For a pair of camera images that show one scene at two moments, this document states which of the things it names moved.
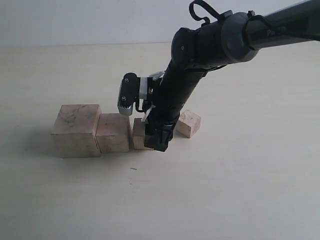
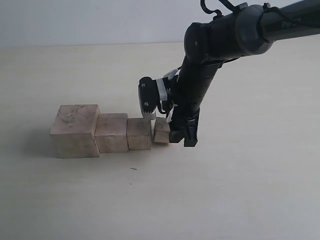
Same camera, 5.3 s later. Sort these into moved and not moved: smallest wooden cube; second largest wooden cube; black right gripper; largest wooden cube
Moved: smallest wooden cube; black right gripper
Not moved: second largest wooden cube; largest wooden cube
